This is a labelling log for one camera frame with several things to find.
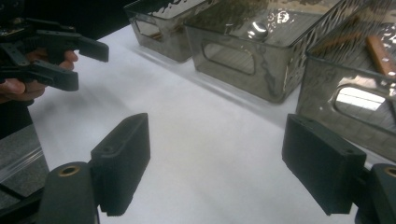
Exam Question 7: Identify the wooden-handled cutlery piece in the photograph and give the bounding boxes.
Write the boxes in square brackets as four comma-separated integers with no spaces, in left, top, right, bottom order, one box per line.
[364,35,396,78]
[318,29,365,54]

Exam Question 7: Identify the white table cover sheet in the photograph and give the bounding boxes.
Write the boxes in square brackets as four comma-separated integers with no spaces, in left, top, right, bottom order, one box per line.
[27,24,396,224]

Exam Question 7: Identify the silver metal floor rail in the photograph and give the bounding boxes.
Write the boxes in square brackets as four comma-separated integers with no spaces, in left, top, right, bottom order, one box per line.
[0,146,45,185]

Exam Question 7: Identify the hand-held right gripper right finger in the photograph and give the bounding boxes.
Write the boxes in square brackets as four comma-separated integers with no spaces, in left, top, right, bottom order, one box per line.
[281,113,368,217]

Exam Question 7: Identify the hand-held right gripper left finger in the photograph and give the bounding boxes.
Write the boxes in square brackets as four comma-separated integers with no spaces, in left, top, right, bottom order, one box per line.
[90,112,151,217]

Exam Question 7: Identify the smoky clear plastic bin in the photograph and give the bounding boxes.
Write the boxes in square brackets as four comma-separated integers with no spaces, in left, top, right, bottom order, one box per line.
[123,0,202,63]
[183,0,348,105]
[294,0,396,163]

